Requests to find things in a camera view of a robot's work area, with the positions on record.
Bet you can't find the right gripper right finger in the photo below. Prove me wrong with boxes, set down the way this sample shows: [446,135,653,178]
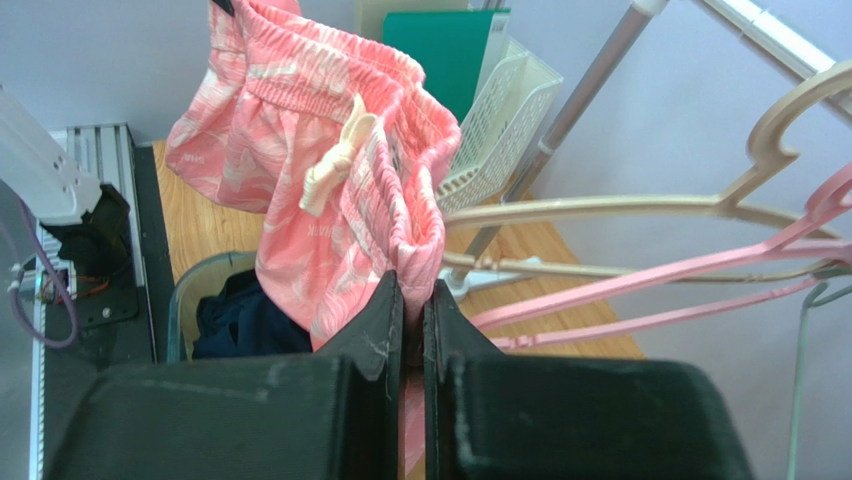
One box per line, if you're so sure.
[423,281,753,479]

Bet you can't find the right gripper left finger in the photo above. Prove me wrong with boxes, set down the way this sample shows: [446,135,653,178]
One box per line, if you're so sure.
[44,271,405,479]

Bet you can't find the pink patterned shorts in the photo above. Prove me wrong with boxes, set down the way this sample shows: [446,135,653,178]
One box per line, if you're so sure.
[164,0,463,480]

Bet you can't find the green clothes hanger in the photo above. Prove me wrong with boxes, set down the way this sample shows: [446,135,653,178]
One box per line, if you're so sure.
[786,266,851,480]

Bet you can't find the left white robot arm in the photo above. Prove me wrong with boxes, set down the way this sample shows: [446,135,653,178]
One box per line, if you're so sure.
[1,91,131,277]

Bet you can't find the pink clothes hanger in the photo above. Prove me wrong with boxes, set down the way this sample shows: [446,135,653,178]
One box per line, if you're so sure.
[470,165,851,350]

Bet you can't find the beige clothes hanger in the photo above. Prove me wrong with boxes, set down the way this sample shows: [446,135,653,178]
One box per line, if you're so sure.
[441,60,851,283]

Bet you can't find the navy blue garment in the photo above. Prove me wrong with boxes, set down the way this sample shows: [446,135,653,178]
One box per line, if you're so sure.
[192,270,313,360]

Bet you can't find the grey laundry basket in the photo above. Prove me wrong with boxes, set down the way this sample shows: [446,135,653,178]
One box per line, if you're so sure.
[166,251,256,363]

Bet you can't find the white plastic file tray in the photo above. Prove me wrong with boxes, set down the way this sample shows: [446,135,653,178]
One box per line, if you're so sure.
[436,38,563,215]

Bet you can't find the green folder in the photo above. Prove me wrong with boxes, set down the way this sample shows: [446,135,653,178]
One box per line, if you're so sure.
[382,8,511,121]

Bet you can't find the metal clothes rack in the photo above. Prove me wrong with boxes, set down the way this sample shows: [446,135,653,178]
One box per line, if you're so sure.
[441,0,837,300]

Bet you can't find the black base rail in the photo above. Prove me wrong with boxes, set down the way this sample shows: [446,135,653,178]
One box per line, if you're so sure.
[29,123,174,480]

